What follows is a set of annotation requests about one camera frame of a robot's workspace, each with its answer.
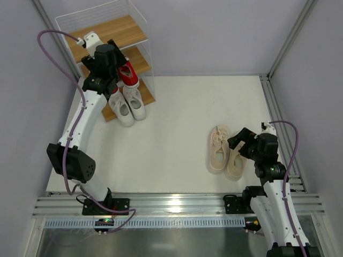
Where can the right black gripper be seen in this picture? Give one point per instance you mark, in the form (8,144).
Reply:
(246,143)

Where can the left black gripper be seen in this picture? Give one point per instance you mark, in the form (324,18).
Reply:
(117,53)

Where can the beige lace sneaker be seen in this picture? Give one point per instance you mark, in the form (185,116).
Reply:
(236,165)
(218,149)

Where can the red sneaker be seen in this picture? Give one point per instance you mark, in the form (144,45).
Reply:
(128,75)
(114,90)

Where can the white sneaker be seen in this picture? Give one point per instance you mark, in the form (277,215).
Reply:
(135,102)
(121,109)

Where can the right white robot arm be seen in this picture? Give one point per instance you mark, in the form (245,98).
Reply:
(271,202)

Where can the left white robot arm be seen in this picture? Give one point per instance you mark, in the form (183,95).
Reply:
(68,156)

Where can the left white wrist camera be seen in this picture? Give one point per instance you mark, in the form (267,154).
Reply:
(90,42)

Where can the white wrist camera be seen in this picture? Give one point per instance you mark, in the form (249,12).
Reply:
(90,42)
(267,127)

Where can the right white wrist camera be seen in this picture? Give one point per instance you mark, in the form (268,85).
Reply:
(267,127)

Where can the left aluminium frame post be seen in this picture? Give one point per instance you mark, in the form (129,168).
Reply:
(42,14)

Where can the aluminium frame post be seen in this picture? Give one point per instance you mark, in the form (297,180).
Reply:
(292,35)
(42,14)

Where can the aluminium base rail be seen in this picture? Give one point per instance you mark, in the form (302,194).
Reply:
(57,204)

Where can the grey slotted cable duct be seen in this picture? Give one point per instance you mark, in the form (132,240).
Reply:
(146,223)

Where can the right aluminium frame post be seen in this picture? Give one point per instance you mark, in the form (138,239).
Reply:
(292,35)

